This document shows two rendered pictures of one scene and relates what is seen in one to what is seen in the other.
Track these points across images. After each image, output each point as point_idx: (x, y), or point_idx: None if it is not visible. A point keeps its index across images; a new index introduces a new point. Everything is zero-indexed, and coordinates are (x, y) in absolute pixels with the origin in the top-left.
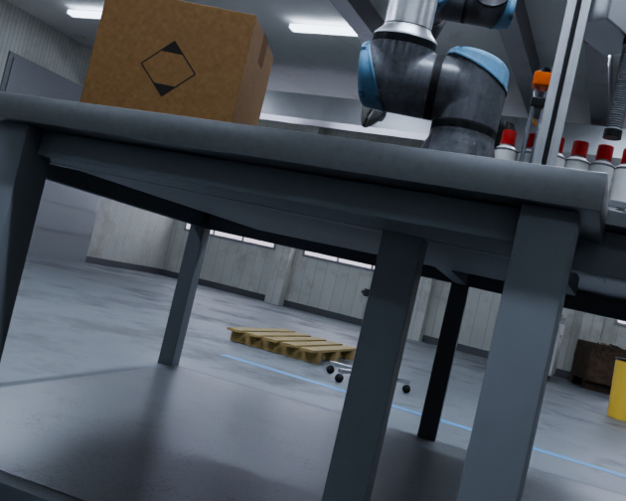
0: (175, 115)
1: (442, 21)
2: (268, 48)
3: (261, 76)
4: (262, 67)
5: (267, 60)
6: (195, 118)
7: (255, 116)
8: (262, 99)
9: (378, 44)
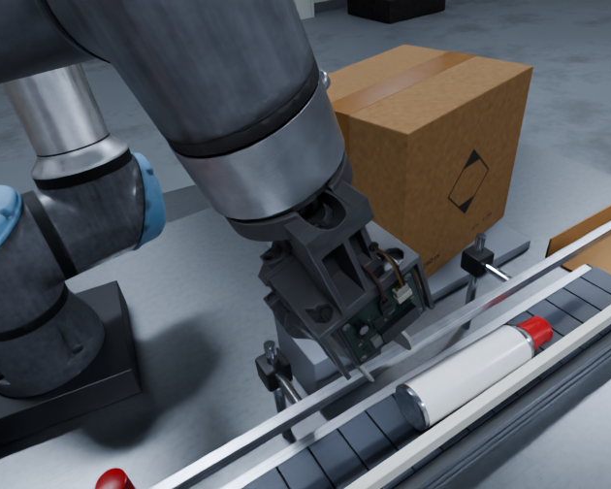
0: (183, 187)
1: (82, 46)
2: (359, 122)
3: (358, 166)
4: (352, 152)
5: (369, 141)
6: (170, 191)
7: (377, 224)
8: (395, 204)
9: (111, 160)
